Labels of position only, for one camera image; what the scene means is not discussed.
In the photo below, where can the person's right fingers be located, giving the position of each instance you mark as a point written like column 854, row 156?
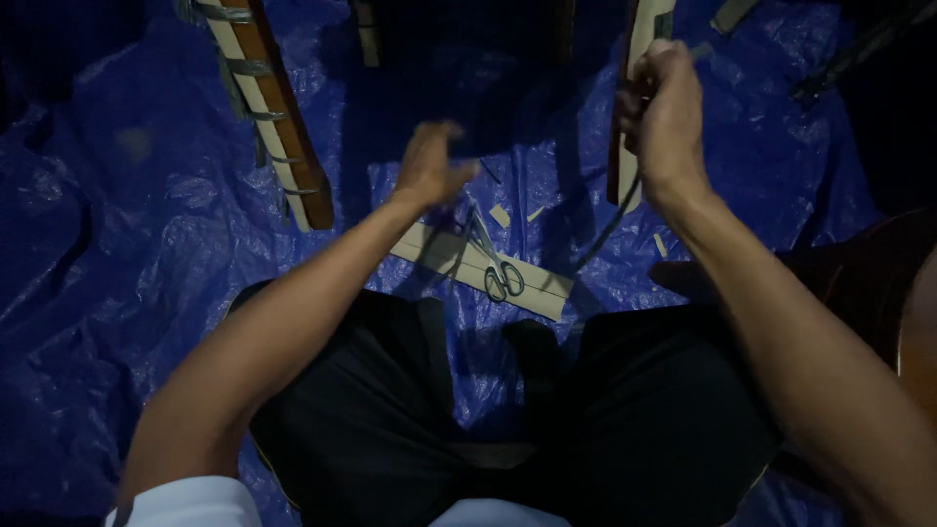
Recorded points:
column 634, row 102

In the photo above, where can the cream flat board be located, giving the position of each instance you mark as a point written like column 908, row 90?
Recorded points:
column 468, row 267

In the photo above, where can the person's right hand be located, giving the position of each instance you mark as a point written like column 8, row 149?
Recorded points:
column 670, row 121

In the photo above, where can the grey weaving strip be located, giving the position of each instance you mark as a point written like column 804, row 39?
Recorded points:
column 611, row 219

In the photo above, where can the wooden leg with grey wraps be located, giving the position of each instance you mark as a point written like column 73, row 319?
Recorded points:
column 267, row 110

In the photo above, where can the blue plastic tarp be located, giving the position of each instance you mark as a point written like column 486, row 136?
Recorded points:
column 146, row 256

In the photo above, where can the brown and cream wooden leg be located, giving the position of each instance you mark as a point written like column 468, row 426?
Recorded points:
column 622, row 172

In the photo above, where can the person's left hand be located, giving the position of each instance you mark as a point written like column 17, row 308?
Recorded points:
column 428, row 170

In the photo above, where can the white shirt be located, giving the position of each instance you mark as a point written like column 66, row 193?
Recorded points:
column 183, row 505

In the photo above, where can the grey wood piece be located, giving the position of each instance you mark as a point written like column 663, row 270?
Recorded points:
column 732, row 13

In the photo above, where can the dark long object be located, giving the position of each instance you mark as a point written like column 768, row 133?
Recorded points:
column 856, row 55

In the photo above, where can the thin cream wooden leg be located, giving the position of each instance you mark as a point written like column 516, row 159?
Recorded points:
column 368, row 33

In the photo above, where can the black trousers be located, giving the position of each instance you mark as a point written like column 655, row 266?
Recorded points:
column 410, row 424

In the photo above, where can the small cream scrap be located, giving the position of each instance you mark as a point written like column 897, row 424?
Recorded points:
column 536, row 214
column 660, row 245
column 499, row 216

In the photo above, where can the metal scissors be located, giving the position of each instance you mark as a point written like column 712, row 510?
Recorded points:
column 492, row 252

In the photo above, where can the brown wooden furniture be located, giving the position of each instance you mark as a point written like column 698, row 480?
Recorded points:
column 878, row 293

